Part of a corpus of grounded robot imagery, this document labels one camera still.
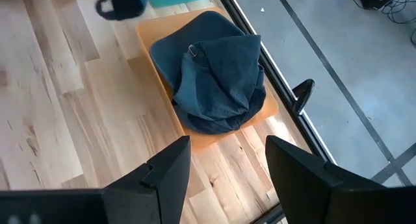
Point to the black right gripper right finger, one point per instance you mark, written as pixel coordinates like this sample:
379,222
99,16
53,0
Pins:
299,185

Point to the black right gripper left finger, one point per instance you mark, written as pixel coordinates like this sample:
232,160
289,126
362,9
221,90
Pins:
165,185

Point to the blue denim cap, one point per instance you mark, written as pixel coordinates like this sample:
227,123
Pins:
175,48

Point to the dark navy denim cap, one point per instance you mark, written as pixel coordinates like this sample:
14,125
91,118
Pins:
122,4

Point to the orange translucent plastic bin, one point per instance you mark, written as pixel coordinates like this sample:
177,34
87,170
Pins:
152,32

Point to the black metal table frame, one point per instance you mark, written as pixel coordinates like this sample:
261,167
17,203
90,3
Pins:
276,78

